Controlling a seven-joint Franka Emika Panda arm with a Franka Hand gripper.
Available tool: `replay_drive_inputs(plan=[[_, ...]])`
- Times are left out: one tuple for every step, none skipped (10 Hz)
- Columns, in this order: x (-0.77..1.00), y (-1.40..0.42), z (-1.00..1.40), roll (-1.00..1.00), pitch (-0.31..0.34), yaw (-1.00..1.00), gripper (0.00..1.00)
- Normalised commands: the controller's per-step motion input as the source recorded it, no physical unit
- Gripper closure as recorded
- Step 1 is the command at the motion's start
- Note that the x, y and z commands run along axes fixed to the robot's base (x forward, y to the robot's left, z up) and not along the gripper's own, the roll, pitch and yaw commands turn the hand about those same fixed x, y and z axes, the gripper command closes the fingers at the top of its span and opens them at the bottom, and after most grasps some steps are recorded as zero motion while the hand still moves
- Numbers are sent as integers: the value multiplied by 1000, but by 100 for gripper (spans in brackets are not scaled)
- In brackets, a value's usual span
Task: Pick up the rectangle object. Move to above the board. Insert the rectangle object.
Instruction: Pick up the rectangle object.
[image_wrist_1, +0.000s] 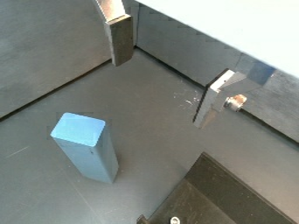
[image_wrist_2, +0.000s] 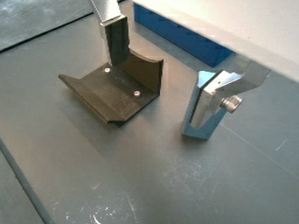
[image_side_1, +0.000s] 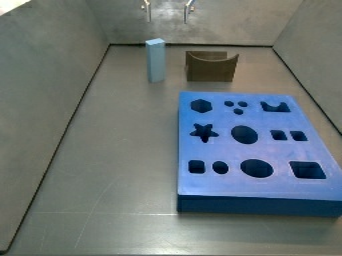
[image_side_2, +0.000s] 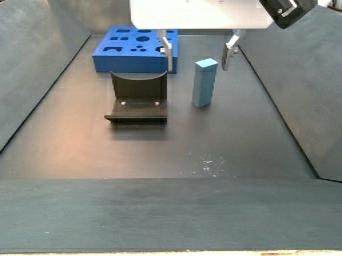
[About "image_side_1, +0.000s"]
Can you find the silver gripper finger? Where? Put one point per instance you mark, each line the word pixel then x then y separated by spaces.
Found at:
pixel 146 7
pixel 188 9

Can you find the blue foam shape board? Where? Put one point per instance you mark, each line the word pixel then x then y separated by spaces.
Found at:
pixel 251 157

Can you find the dark curved stand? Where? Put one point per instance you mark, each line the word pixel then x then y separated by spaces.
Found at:
pixel 210 66

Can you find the light blue rectangular block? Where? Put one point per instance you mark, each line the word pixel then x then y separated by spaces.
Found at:
pixel 155 47

